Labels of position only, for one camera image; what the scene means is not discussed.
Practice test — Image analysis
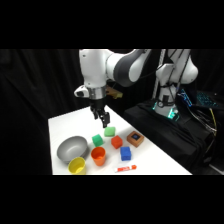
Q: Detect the yellow cable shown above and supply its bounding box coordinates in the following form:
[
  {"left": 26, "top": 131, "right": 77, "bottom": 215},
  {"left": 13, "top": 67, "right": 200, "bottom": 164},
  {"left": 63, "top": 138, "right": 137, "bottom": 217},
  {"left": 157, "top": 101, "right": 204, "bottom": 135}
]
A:
[{"left": 209, "top": 108, "right": 218, "bottom": 138}]

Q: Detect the red and white marker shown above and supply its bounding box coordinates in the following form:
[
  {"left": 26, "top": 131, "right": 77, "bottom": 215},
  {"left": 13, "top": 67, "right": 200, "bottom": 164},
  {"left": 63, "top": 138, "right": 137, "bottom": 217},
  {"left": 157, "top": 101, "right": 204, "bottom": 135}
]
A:
[{"left": 114, "top": 164, "right": 138, "bottom": 174}]

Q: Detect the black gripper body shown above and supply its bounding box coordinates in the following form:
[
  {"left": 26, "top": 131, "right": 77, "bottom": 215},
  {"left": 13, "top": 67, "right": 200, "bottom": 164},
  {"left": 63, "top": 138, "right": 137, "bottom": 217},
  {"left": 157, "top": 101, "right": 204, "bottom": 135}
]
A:
[{"left": 88, "top": 98, "right": 107, "bottom": 116}]

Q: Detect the tan wrist camera mount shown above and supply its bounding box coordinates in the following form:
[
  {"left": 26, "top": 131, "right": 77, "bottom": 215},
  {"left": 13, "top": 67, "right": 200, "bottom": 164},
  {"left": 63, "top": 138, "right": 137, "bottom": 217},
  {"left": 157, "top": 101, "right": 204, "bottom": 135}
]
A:
[{"left": 105, "top": 85, "right": 124, "bottom": 100}]

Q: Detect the blue cube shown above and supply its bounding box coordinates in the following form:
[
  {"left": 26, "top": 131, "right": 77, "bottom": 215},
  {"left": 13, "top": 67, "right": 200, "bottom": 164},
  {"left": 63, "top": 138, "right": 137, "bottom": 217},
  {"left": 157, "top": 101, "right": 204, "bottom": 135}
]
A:
[{"left": 119, "top": 146, "right": 133, "bottom": 162}]

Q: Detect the orange plastic cup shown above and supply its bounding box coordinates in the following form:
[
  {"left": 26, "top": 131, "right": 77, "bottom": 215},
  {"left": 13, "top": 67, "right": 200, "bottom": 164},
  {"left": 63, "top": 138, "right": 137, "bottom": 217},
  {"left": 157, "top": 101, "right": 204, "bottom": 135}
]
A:
[{"left": 90, "top": 146, "right": 107, "bottom": 167}]

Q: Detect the blue-lit keyboard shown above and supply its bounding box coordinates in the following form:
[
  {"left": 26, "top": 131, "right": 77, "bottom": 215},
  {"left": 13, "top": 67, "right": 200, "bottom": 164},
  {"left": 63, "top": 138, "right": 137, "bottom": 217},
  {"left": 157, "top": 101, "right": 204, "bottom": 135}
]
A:
[{"left": 195, "top": 90, "right": 219, "bottom": 108}]

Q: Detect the small green light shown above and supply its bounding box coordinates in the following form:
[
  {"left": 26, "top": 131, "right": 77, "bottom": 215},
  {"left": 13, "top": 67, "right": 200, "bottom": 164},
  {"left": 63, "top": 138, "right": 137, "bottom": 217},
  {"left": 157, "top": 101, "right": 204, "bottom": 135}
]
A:
[{"left": 166, "top": 108, "right": 181, "bottom": 123}]

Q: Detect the wooden block with blue top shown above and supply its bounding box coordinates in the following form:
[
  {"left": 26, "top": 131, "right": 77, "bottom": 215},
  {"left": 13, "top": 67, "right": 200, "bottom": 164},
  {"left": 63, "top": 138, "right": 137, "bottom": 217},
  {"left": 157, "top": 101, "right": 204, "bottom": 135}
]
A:
[{"left": 126, "top": 130, "right": 145, "bottom": 148}]

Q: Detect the black curtain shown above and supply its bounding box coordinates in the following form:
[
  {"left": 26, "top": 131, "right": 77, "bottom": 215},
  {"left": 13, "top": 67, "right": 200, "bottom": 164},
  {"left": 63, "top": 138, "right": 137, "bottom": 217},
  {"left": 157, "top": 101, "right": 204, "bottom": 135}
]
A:
[{"left": 0, "top": 49, "right": 224, "bottom": 175}]

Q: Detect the yellow plastic cup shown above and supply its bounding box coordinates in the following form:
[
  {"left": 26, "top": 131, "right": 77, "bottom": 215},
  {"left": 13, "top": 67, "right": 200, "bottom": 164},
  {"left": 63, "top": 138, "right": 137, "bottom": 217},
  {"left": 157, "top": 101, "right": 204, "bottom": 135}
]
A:
[{"left": 67, "top": 156, "right": 87, "bottom": 175}]

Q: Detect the red cube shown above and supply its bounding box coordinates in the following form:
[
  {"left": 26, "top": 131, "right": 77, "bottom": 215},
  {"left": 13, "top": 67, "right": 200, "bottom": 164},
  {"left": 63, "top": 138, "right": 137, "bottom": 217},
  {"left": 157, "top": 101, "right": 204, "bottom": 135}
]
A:
[{"left": 110, "top": 135, "right": 124, "bottom": 150}]

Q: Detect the light green soft cube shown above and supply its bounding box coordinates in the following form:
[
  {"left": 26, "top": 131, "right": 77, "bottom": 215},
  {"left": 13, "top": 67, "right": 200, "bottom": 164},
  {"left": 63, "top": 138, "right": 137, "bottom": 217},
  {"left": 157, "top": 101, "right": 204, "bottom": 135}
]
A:
[{"left": 103, "top": 125, "right": 117, "bottom": 138}]

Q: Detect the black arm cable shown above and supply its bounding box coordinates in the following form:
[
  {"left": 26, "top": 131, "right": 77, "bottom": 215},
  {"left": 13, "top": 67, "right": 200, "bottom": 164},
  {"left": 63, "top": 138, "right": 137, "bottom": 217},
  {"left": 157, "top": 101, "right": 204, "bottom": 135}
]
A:
[{"left": 134, "top": 49, "right": 168, "bottom": 83}]

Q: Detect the black cloth-covered stand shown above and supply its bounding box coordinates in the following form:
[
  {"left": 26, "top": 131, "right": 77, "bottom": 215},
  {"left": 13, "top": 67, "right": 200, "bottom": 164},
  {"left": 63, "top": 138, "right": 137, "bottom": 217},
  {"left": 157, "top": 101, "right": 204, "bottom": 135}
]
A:
[{"left": 122, "top": 99, "right": 224, "bottom": 175}]

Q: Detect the small dark green cube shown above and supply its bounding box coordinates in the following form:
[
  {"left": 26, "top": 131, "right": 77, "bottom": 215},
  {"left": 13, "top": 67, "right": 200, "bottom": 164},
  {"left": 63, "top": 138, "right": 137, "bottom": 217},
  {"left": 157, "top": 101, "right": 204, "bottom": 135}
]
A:
[{"left": 91, "top": 133, "right": 105, "bottom": 148}]

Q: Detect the blue-lit electronics box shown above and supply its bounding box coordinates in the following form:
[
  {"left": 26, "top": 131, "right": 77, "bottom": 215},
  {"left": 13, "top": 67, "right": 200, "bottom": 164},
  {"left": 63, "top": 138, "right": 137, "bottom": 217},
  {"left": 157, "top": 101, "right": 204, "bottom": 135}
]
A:
[{"left": 176, "top": 87, "right": 194, "bottom": 108}]

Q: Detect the grey bowl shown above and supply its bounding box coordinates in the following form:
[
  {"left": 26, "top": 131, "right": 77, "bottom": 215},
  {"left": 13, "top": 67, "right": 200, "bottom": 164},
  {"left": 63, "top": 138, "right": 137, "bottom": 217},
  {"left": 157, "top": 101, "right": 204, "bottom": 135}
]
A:
[{"left": 56, "top": 135, "right": 89, "bottom": 164}]

